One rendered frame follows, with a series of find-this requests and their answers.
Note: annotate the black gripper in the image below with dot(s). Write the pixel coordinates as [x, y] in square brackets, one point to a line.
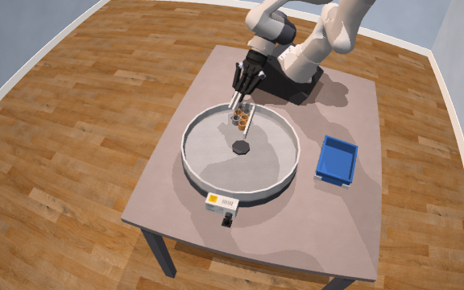
[254, 66]

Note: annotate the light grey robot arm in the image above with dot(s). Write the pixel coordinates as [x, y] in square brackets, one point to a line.
[340, 22]

